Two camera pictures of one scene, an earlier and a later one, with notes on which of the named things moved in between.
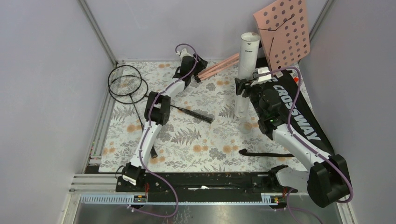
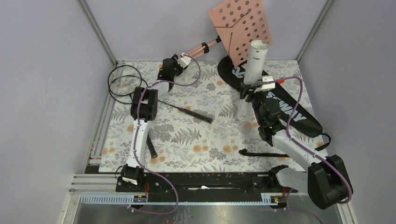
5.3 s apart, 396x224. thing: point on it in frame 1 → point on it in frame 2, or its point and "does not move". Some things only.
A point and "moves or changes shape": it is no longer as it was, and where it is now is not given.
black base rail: x=205 y=187 does not move
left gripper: x=199 y=65 → x=174 y=58
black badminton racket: x=130 y=89 does not move
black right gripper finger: x=239 y=84 → x=244 y=91
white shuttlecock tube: x=249 y=52 moves or changes shape
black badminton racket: x=126 y=80 does not move
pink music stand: x=283 y=26 → x=238 y=23
